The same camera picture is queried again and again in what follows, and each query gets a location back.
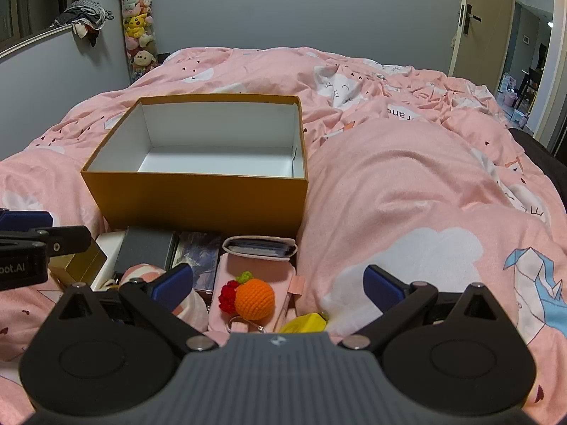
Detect pile of plush toys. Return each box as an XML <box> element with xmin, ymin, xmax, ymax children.
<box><xmin>116</xmin><ymin>0</ymin><xmax>158</xmax><ymax>83</ymax></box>

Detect pink printed blanket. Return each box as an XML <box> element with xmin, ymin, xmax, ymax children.
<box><xmin>0</xmin><ymin>46</ymin><xmax>567</xmax><ymax>408</ymax></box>

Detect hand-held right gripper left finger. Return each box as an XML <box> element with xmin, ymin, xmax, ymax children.
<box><xmin>55</xmin><ymin>263</ymin><xmax>220</xmax><ymax>355</ymax></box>

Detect pink white striped plush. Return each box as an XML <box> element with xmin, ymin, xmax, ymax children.
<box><xmin>119</xmin><ymin>263</ymin><xmax>210</xmax><ymax>333</ymax></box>

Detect orange cardboard box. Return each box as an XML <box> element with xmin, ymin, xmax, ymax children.
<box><xmin>80</xmin><ymin>94</ymin><xmax>309</xmax><ymax>242</ymax></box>

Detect gold box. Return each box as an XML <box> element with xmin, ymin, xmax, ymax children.
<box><xmin>48</xmin><ymin>241</ymin><xmax>108</xmax><ymax>286</ymax></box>

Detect cream door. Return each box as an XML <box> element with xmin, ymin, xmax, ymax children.
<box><xmin>448</xmin><ymin>0</ymin><xmax>517</xmax><ymax>85</ymax></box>

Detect white box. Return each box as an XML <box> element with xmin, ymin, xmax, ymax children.
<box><xmin>91</xmin><ymin>232</ymin><xmax>128</xmax><ymax>288</ymax></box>

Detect orange crochet keychain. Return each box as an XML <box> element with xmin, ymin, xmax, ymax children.
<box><xmin>217</xmin><ymin>272</ymin><xmax>276</xmax><ymax>333</ymax></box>

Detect pink card holder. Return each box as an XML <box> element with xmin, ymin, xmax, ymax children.
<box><xmin>221</xmin><ymin>236</ymin><xmax>297</xmax><ymax>260</ymax></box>

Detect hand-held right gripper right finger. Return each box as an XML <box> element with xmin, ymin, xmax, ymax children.
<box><xmin>339</xmin><ymin>265</ymin><xmax>508</xmax><ymax>352</ymax></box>

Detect black door handle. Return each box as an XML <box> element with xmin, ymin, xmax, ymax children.
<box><xmin>458</xmin><ymin>4</ymin><xmax>483</xmax><ymax>34</ymax></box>

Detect pile of clothes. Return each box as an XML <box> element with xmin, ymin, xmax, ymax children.
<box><xmin>50</xmin><ymin>1</ymin><xmax>115</xmax><ymax>47</ymax></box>

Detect black chair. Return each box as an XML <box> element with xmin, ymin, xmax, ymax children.
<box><xmin>514</xmin><ymin>67</ymin><xmax>545</xmax><ymax>111</ymax></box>

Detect yellow soft pouch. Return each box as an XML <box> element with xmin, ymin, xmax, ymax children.
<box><xmin>279</xmin><ymin>312</ymin><xmax>331</xmax><ymax>334</ymax></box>

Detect dark cloth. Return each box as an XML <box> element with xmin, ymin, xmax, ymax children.
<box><xmin>507</xmin><ymin>128</ymin><xmax>567</xmax><ymax>196</ymax></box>

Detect dark grey box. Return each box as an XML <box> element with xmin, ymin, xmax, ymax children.
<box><xmin>114</xmin><ymin>226</ymin><xmax>179</xmax><ymax>279</ymax></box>

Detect pink pouch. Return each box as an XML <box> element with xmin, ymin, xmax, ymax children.
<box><xmin>207</xmin><ymin>252</ymin><xmax>306</xmax><ymax>333</ymax></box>

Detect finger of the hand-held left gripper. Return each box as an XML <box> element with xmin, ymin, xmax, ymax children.
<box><xmin>0</xmin><ymin>226</ymin><xmax>91</xmax><ymax>260</ymax></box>
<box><xmin>0</xmin><ymin>209</ymin><xmax>53</xmax><ymax>232</ymax></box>

